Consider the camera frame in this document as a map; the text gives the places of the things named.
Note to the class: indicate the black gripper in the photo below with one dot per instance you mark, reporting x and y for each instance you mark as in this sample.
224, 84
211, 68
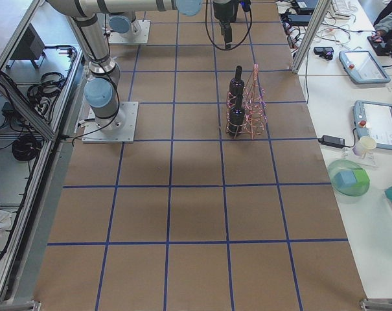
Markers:
224, 12

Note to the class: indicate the rear dark wine bottle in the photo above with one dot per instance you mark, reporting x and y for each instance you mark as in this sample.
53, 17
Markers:
236, 85

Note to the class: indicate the dark wine bottle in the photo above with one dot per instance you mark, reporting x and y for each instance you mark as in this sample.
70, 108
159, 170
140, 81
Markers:
236, 116
236, 85

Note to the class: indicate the front dark wine bottle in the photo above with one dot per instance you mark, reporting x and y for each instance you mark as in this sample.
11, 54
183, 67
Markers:
236, 116

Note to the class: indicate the upper blue teach pendant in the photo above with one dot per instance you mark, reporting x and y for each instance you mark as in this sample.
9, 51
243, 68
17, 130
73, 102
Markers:
363, 68

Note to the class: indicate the blue teach pendant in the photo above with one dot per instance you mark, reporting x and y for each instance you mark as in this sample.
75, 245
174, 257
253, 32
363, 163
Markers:
374, 119
363, 68

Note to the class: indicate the black power adapter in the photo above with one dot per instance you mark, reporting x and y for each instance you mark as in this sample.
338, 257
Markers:
332, 141

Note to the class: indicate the lower blue teach pendant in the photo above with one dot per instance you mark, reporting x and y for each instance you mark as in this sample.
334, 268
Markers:
374, 119

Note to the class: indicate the white paper cup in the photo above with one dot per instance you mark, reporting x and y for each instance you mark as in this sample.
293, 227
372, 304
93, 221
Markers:
364, 145

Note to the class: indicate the blue foam cube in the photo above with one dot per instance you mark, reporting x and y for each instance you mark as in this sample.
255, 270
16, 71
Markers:
344, 179

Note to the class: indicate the green glass bowl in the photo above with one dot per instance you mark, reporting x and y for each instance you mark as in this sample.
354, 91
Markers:
343, 164

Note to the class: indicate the green foam cube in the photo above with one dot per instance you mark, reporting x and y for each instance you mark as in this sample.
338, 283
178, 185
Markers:
361, 177

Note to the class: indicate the copper wire wine basket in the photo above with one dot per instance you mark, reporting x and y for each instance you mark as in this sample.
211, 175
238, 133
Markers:
253, 102

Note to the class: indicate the aluminium frame post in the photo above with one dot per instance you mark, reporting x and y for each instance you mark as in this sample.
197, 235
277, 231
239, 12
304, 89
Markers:
313, 26

